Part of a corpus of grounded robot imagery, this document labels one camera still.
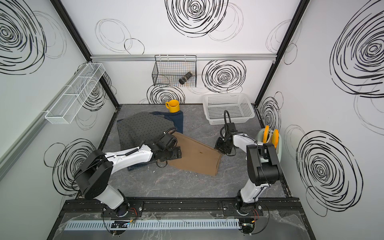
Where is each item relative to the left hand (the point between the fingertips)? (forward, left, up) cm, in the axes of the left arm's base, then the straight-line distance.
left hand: (177, 155), depth 89 cm
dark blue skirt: (+30, +4, -1) cm, 31 cm away
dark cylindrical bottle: (+35, -2, +29) cm, 45 cm away
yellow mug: (+37, +6, +5) cm, 38 cm away
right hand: (+6, -24, -1) cm, 25 cm away
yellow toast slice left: (+5, -48, +18) cm, 51 cm away
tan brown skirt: (-1, -11, +1) cm, 11 cm away
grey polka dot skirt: (+20, +23, -1) cm, 31 cm away
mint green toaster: (+6, -46, +14) cm, 48 cm away
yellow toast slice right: (+3, -52, +19) cm, 55 cm away
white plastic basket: (+47, -45, -1) cm, 65 cm away
